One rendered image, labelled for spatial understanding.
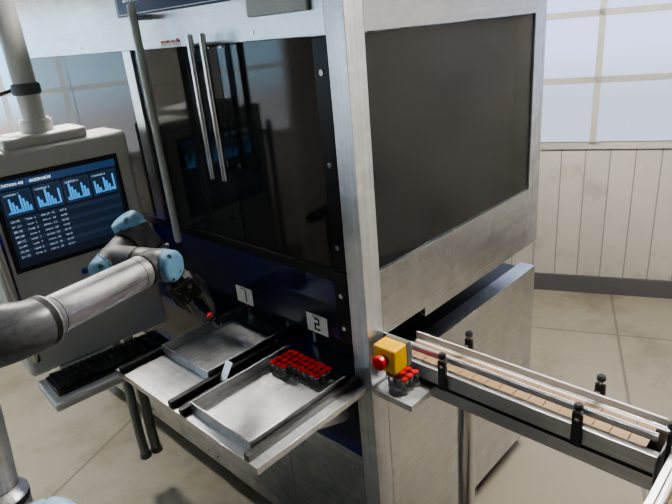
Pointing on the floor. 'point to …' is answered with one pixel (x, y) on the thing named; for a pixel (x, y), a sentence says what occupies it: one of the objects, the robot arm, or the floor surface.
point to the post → (359, 231)
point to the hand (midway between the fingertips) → (207, 312)
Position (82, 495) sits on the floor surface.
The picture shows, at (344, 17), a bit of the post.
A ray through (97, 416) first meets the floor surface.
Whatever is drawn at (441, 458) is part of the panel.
